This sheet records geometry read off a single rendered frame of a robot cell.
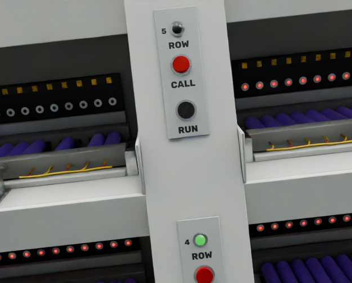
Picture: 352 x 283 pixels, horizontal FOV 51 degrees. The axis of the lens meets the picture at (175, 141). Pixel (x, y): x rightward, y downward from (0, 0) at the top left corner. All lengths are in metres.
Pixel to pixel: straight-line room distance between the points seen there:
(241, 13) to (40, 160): 0.27
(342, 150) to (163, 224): 0.21
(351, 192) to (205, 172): 0.14
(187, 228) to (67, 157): 0.16
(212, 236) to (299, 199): 0.09
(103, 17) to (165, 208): 0.19
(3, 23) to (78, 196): 0.18
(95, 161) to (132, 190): 0.08
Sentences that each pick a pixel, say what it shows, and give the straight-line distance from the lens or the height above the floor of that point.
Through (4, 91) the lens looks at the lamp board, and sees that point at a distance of 0.57.
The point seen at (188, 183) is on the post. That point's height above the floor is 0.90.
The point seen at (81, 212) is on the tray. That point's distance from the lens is 0.37.
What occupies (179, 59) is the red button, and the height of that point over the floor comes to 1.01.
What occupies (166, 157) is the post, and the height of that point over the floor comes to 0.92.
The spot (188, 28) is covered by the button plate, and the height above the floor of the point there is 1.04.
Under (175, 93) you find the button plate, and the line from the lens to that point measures 0.35.
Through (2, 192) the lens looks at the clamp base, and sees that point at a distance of 0.43.
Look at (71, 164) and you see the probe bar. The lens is 0.44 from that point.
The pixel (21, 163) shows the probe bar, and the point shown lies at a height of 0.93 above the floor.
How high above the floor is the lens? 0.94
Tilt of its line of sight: 1 degrees down
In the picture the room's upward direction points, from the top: 6 degrees counter-clockwise
